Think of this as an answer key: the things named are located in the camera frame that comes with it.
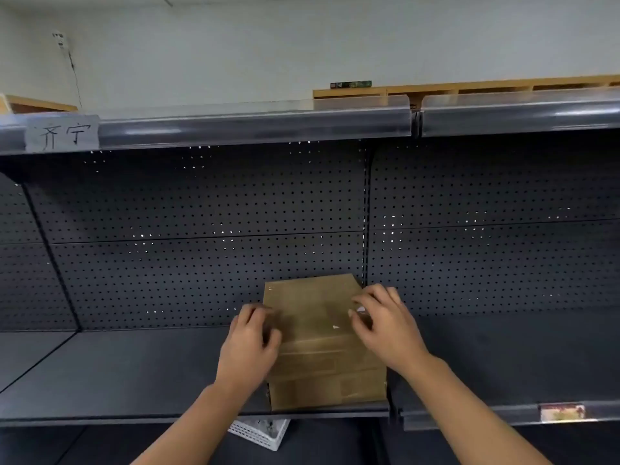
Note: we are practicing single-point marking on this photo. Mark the person's left forearm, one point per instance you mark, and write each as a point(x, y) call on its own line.
point(194, 431)

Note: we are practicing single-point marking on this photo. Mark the white plastic basket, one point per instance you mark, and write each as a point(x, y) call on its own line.
point(259, 433)

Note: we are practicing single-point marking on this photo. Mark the clear plastic price rail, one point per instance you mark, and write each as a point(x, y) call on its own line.
point(252, 125)
point(518, 116)
point(484, 415)

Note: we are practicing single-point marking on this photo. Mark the person's left hand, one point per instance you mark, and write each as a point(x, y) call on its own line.
point(244, 351)

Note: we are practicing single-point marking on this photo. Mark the green and black sign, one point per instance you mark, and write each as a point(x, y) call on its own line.
point(351, 84)

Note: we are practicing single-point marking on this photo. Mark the colourful price tag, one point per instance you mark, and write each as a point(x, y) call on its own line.
point(562, 413)

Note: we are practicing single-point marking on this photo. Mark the long wooden cubby cabinet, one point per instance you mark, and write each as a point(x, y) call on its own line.
point(484, 86)

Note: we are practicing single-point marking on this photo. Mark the dark grey metal shelf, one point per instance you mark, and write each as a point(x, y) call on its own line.
point(145, 372)

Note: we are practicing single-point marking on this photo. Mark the white handwritten paper tag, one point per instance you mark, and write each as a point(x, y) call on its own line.
point(60, 134)

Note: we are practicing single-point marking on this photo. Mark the small wooden cabinet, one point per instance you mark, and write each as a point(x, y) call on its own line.
point(34, 105)

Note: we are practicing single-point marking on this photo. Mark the white wall device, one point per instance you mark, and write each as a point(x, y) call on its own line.
point(60, 40)

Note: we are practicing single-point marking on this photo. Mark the person's right forearm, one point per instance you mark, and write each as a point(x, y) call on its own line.
point(465, 416)

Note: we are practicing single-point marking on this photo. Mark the person's right hand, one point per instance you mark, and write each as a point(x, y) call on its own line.
point(390, 329)

